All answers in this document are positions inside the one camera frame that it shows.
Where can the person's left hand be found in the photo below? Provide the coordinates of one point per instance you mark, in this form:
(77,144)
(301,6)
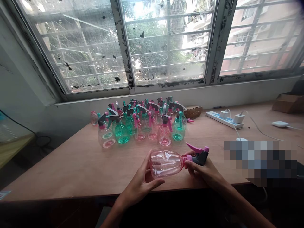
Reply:
(136,185)

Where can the white round puck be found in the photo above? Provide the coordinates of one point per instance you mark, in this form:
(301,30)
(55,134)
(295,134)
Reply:
(241,139)

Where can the brown woven basket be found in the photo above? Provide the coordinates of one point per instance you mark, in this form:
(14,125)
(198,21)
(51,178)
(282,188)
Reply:
(192,112)

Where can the brown cardboard box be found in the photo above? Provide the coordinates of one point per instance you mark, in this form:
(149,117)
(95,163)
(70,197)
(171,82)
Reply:
(288,104)

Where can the group of pink and green sprayers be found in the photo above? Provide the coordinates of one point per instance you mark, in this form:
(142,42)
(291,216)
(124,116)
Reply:
(140,121)

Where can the small white oval device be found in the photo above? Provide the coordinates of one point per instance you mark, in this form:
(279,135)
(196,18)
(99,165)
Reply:
(280,124)

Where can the person's left thumb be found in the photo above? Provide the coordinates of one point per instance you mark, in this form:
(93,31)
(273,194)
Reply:
(155,182)

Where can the window with white frame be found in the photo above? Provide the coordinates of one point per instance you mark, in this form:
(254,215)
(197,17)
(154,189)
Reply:
(152,42)

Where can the white plug charger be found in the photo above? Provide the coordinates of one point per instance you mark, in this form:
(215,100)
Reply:
(240,118)
(224,114)

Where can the person's left index finger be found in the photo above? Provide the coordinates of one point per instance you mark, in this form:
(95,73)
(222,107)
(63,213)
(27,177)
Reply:
(147,160)

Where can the person's right thumb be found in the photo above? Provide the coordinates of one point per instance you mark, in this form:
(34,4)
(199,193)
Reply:
(190,166)

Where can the white power strip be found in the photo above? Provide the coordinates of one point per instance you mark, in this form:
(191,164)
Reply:
(224,120)

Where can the person's right index finger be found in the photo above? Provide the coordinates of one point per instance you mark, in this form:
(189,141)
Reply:
(190,153)

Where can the pink spray bottle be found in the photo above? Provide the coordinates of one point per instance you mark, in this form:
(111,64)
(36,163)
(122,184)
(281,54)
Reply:
(166,164)

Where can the yellow side table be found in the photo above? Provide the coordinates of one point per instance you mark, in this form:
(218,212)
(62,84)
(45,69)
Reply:
(13,148)

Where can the person's right hand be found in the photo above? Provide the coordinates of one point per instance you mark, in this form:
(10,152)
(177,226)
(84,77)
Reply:
(209,175)

